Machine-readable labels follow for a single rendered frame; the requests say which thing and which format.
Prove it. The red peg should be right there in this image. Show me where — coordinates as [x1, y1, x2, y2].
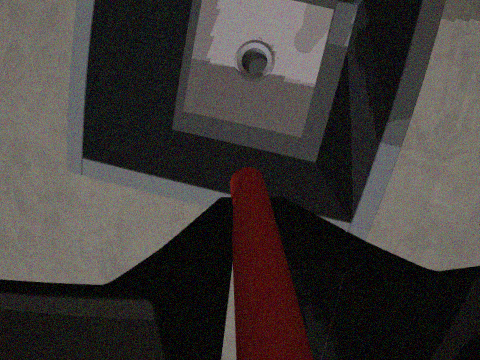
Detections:
[229, 168, 313, 360]

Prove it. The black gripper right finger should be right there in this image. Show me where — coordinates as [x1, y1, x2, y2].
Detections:
[269, 197, 480, 360]

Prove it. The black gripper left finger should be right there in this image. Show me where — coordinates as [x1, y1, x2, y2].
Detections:
[0, 197, 233, 360]

